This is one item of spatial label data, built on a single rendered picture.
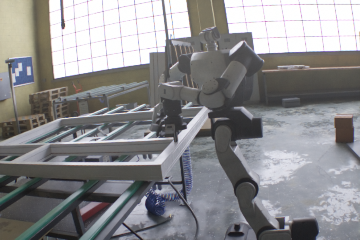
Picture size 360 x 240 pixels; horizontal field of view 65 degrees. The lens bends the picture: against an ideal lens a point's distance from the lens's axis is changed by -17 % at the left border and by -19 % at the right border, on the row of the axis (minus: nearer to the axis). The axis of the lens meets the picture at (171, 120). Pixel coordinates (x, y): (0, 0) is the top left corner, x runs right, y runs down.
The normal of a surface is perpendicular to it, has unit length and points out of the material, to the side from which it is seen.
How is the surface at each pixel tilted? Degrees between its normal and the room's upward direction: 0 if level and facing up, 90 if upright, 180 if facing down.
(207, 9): 90
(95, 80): 90
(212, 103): 125
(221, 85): 40
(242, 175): 90
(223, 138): 90
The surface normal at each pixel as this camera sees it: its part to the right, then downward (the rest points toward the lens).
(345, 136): -0.50, 0.21
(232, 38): -0.24, 0.19
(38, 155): 0.96, -0.07
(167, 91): -0.72, 0.20
